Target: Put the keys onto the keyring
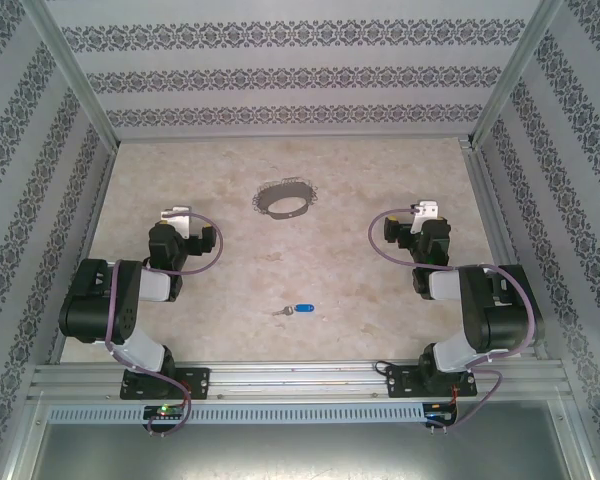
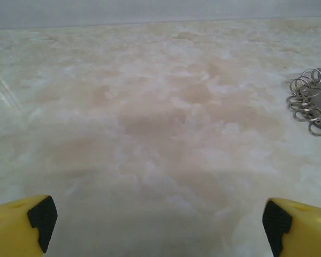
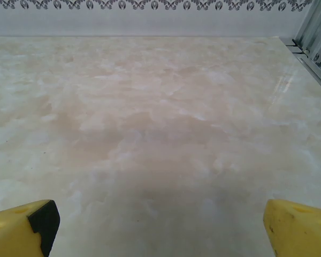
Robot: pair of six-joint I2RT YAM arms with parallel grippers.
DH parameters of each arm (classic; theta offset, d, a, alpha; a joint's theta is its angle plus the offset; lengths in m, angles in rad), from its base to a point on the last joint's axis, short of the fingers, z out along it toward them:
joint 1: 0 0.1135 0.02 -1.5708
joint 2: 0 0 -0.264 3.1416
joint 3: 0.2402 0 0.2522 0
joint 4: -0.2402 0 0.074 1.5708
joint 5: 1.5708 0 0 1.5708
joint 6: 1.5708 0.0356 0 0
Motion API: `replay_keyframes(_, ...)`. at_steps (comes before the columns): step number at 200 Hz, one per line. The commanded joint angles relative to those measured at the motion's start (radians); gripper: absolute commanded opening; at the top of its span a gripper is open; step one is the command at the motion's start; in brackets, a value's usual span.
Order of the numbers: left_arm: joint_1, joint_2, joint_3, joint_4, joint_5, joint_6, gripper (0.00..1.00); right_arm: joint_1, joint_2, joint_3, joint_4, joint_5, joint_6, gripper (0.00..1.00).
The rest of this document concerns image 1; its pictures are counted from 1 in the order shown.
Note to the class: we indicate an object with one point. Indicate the grey metal sheet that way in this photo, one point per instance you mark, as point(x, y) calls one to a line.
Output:
point(300, 450)

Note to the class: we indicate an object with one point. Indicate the key with blue tag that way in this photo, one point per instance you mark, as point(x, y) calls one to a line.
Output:
point(305, 307)

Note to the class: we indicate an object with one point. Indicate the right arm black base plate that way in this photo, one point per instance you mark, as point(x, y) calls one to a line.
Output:
point(397, 382)

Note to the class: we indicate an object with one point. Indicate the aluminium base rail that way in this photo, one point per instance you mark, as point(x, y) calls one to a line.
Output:
point(290, 380)

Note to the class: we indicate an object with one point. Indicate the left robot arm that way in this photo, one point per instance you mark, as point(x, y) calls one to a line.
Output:
point(95, 305)

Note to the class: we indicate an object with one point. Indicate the left white camera bracket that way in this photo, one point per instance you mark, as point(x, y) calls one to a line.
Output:
point(184, 226)

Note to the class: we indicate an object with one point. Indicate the metal band with key rings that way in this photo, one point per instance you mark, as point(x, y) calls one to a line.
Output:
point(264, 197)

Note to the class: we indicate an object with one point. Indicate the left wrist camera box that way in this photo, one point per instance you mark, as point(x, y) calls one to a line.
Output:
point(181, 210)

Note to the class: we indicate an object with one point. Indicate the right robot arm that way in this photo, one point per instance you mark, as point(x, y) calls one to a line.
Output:
point(505, 310)

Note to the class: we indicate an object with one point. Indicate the aluminium frame post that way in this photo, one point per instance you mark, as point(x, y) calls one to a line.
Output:
point(65, 65)
point(517, 65)

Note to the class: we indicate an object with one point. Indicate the aluminium side rail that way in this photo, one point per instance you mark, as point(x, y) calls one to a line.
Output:
point(485, 200)

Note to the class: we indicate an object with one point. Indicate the white camera bracket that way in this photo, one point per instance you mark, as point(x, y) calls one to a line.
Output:
point(420, 220)
point(184, 226)

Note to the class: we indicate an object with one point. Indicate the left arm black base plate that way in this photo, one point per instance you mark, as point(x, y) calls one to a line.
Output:
point(195, 382)

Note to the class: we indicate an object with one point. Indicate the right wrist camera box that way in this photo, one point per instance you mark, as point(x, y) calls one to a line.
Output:
point(427, 207)

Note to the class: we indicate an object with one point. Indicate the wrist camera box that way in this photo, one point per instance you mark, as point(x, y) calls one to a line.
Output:
point(427, 207)
point(181, 210)

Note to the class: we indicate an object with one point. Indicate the right white camera bracket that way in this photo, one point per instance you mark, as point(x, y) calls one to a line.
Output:
point(420, 220)

